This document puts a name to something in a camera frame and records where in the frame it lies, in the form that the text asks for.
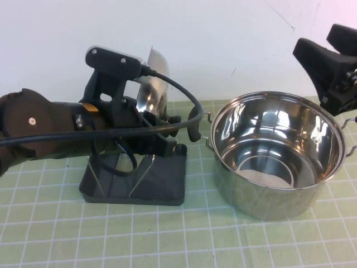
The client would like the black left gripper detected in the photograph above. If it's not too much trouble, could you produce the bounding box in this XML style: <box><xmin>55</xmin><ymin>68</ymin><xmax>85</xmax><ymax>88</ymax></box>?
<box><xmin>105</xmin><ymin>96</ymin><xmax>182</xmax><ymax>157</ymax></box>

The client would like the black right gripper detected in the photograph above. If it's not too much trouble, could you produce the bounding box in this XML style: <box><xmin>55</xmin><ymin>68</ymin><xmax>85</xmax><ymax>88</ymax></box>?
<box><xmin>292</xmin><ymin>24</ymin><xmax>357</xmax><ymax>117</ymax></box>

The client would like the steel pot lid black knob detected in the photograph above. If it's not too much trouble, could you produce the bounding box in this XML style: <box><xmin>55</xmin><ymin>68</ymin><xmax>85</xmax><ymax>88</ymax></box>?
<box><xmin>133</xmin><ymin>45</ymin><xmax>182</xmax><ymax>132</ymax></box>

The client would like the stainless steel cooking pot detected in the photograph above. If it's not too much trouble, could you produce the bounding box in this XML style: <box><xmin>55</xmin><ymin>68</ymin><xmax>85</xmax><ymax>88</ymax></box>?
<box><xmin>187</xmin><ymin>89</ymin><xmax>357</xmax><ymax>223</ymax></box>

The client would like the green tile pattern table mat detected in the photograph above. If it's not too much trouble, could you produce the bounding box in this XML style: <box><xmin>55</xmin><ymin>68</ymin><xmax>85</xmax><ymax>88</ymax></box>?
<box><xmin>0</xmin><ymin>96</ymin><xmax>357</xmax><ymax>268</ymax></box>

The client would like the thick black camera cable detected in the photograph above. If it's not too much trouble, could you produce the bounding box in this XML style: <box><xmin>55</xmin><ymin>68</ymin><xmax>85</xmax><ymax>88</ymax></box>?
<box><xmin>0</xmin><ymin>65</ymin><xmax>202</xmax><ymax>149</ymax></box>

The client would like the thin black cable loop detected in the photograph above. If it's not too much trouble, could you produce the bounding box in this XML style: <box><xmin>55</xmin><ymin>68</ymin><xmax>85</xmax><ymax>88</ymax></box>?
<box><xmin>93</xmin><ymin>135</ymin><xmax>139</xmax><ymax>179</ymax></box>

